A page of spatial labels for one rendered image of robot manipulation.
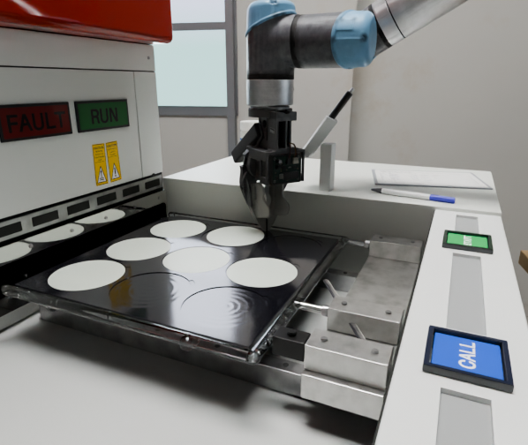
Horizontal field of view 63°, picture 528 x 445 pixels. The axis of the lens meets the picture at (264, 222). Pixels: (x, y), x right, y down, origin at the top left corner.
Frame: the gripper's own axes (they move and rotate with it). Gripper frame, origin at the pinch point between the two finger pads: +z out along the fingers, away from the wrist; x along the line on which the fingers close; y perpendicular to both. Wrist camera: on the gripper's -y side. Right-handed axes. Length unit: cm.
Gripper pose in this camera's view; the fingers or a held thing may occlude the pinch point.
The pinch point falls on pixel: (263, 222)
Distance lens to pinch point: 77.5
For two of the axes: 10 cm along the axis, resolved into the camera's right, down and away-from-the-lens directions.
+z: 0.0, 9.5, 3.1
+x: 8.7, -1.5, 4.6
